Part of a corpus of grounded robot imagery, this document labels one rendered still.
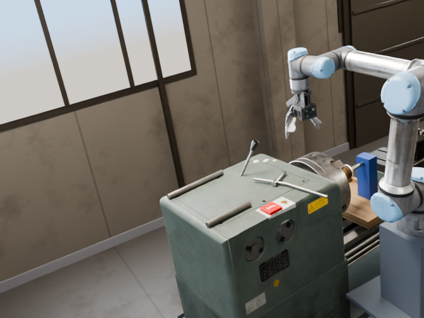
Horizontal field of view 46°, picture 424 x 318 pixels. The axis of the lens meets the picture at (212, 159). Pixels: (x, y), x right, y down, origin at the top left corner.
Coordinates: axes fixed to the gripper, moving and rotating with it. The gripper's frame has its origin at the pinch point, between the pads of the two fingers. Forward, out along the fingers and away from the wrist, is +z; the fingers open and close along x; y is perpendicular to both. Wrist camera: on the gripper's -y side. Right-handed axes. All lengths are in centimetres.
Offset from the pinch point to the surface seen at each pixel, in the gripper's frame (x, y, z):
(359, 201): 38, -15, 53
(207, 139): 29, -212, 78
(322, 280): -8, 21, 58
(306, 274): -16, 22, 50
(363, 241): 26, 3, 62
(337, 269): 0, 19, 57
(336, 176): 13.8, 2.2, 23.7
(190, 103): 19, -211, 43
